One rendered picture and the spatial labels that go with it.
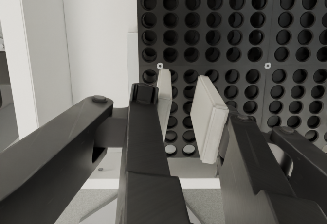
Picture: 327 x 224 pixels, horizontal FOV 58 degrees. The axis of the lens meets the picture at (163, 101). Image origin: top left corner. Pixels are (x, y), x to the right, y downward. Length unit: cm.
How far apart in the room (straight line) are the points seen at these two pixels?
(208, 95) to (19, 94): 16
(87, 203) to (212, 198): 57
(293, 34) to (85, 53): 20
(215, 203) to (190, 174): 114
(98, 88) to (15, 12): 13
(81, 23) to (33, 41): 8
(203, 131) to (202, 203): 129
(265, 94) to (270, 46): 4
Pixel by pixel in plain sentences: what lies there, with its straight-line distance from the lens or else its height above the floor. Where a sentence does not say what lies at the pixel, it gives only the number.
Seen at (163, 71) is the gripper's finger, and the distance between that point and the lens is 19.
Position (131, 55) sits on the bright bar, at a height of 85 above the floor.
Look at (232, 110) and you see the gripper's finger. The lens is 17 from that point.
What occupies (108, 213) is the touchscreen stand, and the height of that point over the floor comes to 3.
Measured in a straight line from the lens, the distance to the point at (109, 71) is 33.
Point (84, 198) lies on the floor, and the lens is 145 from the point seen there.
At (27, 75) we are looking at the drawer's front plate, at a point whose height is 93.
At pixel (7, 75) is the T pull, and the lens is 28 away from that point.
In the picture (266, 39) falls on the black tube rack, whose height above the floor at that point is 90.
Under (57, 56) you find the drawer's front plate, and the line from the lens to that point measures 31.
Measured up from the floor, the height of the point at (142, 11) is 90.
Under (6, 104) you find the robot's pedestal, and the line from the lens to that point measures 91.
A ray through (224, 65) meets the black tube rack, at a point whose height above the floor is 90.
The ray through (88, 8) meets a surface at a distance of 32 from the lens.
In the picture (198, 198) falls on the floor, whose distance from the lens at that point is 142.
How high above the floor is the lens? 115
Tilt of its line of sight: 73 degrees down
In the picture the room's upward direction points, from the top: 180 degrees counter-clockwise
